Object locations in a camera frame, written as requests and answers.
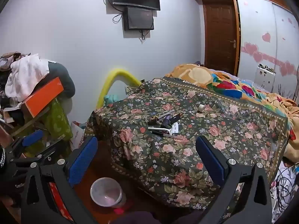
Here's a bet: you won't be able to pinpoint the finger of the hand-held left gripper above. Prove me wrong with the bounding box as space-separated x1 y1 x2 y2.
6 129 45 159
35 139 69 164

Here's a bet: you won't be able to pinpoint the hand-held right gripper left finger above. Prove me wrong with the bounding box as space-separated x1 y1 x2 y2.
21 136 98 224

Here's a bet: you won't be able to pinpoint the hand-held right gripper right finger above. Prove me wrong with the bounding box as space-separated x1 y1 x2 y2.
195 135 272 224

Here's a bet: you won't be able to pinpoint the clear plastic bowl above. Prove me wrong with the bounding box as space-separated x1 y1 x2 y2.
90 177 123 208

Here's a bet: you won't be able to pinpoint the white razor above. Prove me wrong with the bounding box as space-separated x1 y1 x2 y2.
147 126 173 134

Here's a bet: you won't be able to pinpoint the dark floral blanket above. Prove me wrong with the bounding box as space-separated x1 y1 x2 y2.
85 76 290 211

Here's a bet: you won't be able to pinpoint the white plastic bag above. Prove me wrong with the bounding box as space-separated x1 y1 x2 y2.
70 121 87 151

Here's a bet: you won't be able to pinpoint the green cardboard boxes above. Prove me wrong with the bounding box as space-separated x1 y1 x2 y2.
30 97 73 157

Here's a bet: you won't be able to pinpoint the orange box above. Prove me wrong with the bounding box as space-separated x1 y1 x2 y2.
24 77 65 118

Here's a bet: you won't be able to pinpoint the white cloth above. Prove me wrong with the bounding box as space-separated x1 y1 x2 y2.
5 53 50 102

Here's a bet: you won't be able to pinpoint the grey cloth bundle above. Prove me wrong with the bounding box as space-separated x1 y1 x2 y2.
48 61 76 98

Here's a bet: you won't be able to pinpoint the teal cloth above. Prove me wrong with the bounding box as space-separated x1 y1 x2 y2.
103 94 120 105

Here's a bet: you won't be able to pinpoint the pile of patterned clothes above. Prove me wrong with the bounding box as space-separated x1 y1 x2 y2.
0 52 31 71

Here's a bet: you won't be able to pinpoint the colourful orange blanket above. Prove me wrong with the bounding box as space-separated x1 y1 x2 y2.
165 63 299 168

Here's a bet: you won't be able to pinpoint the yellow foam tube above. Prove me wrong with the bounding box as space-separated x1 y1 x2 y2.
96 69 141 110

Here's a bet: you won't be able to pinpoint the white box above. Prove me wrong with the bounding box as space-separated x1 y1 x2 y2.
255 64 276 91

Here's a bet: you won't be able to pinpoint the pink heart stickers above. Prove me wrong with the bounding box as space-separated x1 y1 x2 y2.
241 1 298 77

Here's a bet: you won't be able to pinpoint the brown wooden door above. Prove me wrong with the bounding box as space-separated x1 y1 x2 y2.
202 3 238 75

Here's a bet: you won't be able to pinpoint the wardrobe with white sliding doors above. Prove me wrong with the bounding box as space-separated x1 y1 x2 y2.
184 0 299 103

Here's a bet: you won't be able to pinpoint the tangled black cables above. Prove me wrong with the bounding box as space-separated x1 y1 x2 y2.
272 165 299 218

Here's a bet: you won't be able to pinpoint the black television cable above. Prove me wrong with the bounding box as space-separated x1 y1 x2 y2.
112 11 125 24

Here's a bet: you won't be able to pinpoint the small black wall monitor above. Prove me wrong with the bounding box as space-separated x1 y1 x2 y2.
123 6 155 31

